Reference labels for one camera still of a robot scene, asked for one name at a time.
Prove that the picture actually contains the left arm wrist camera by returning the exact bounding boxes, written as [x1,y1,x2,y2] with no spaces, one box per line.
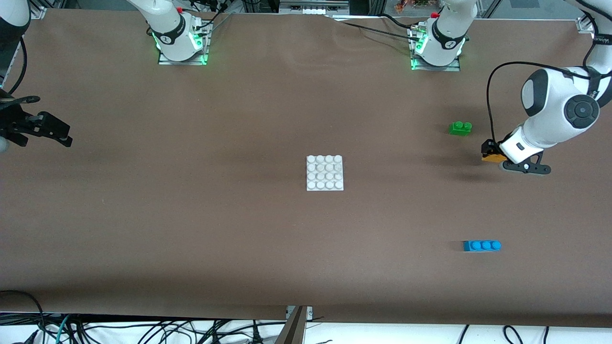
[498,152,552,176]

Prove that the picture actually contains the silver metal bracket plate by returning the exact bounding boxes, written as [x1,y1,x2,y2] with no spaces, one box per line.
[285,306,314,321]

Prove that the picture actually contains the black table cable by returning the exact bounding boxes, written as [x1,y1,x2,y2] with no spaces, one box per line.
[340,21,421,37]

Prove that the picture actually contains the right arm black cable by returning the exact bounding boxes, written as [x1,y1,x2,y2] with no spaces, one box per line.
[0,41,41,107]

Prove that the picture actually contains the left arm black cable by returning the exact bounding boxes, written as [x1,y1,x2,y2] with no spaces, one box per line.
[487,61,596,143]

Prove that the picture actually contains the blue three-stud block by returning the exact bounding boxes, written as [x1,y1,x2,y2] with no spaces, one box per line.
[462,240,502,252]

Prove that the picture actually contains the orange clutter item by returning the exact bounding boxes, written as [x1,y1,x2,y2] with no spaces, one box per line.
[394,0,431,12]

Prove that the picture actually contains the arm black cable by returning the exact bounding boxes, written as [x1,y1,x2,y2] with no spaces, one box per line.
[487,61,596,143]
[0,41,41,107]

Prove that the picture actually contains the white power strip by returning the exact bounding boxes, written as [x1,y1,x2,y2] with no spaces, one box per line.
[279,0,350,16]

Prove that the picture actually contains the black floor cable tangle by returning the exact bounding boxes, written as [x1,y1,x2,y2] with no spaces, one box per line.
[72,318,287,344]

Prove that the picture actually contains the black looped floor cable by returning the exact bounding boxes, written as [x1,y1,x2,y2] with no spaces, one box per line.
[0,290,46,344]

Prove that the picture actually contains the white studded base plate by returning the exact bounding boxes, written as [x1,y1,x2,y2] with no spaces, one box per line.
[306,154,345,192]

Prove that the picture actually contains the thin black base cable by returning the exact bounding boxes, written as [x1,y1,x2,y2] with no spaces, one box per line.
[191,0,235,36]

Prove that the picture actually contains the teal floor cable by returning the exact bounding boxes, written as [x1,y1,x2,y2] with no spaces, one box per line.
[54,314,72,344]

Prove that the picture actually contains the dark grey metal post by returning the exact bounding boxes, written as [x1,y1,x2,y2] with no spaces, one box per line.
[274,306,307,344]

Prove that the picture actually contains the brown table cloth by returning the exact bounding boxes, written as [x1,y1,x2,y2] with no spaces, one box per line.
[0,9,612,329]

